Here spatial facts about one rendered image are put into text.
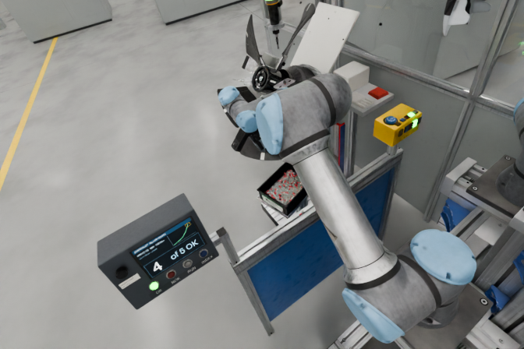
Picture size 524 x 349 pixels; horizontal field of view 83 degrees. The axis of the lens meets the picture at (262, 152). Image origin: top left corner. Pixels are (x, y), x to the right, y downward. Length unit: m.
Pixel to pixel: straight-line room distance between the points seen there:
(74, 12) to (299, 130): 7.81
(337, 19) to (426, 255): 1.13
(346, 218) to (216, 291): 1.58
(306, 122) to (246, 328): 1.56
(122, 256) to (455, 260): 0.74
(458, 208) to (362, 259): 0.69
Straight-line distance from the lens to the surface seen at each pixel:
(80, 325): 2.45
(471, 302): 0.94
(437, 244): 0.72
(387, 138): 1.28
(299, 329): 1.93
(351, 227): 0.61
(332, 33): 1.51
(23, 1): 8.34
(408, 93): 1.81
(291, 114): 0.58
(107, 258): 0.85
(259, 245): 1.16
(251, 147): 1.32
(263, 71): 1.32
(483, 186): 1.16
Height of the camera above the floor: 1.86
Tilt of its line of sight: 43 degrees down
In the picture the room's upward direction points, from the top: 13 degrees counter-clockwise
